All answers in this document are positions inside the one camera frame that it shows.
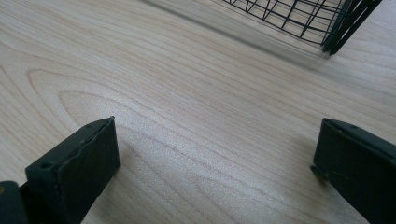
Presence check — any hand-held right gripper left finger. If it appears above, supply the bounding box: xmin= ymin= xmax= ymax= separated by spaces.
xmin=19 ymin=116 xmax=121 ymax=224

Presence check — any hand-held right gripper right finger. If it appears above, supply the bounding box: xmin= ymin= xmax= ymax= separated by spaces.
xmin=310 ymin=118 xmax=396 ymax=224

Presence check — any black wire basket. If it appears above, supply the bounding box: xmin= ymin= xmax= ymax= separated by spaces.
xmin=221 ymin=0 xmax=383 ymax=56

